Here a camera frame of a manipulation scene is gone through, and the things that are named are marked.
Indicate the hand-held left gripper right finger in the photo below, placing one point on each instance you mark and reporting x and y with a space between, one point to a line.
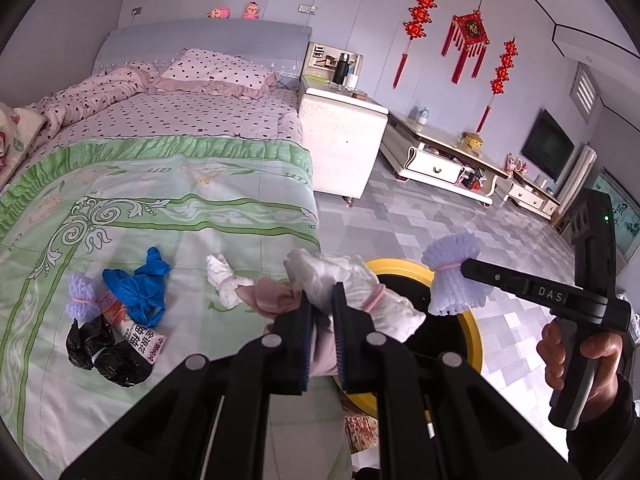
341 345

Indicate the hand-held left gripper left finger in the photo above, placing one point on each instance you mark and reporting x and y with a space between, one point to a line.
303 345

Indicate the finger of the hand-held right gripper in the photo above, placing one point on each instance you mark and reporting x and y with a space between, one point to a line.
495 277

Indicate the large lavender foam net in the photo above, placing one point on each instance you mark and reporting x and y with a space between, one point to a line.
450 285

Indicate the yellow round bin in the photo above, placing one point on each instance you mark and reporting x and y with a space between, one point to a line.
471 342

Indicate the pink and white bag bundle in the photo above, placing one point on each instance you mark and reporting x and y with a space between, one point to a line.
350 270

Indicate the person's right forearm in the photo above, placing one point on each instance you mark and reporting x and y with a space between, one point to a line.
610 430

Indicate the person's right hand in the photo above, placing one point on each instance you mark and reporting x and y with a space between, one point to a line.
607 360

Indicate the glass fish tank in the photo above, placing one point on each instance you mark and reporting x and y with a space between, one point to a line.
624 225

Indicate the short white cabinet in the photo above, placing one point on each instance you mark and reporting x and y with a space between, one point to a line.
530 200

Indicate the white ribbed column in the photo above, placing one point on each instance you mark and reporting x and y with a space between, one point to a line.
580 175

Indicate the patterned floor mat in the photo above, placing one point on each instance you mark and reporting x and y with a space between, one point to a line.
362 432

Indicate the white tissue wad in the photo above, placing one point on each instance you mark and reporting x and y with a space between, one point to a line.
226 280

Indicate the pink ornament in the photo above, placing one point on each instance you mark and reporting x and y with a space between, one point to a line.
515 163

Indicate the long white cabinet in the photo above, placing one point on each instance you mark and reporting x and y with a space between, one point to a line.
435 162

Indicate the yellow toy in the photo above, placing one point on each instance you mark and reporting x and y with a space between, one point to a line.
472 141

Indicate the pink snack packet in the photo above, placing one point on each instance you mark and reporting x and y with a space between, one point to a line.
136 335

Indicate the shuttered window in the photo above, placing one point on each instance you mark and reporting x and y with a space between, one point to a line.
584 92

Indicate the small clear bottle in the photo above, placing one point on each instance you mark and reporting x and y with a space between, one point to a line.
422 116

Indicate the blue rubber glove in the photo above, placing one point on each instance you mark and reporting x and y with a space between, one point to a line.
132 290

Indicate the plain black plastic bag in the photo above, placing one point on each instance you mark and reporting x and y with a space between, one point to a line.
117 367

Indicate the white nightstand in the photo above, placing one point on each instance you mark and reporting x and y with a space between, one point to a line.
340 145

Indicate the short red knot hanging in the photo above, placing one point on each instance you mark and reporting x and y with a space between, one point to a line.
502 75

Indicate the small lavender foam net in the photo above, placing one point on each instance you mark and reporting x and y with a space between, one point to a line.
82 291

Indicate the white cup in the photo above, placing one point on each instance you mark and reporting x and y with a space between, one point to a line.
352 81

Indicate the black thermos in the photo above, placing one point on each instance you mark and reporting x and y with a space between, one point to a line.
341 70

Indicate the long red knot hanging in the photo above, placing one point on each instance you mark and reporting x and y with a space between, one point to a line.
420 15

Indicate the polka dot pillow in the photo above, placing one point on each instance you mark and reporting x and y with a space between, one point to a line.
215 72

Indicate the pink polka dot duvet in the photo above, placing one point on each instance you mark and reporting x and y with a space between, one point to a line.
100 95

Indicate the grey padded headboard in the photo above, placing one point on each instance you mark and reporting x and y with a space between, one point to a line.
200 35

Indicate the pink doll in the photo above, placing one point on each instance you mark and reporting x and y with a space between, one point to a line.
219 13
252 11

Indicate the wall television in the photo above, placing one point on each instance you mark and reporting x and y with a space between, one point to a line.
547 145

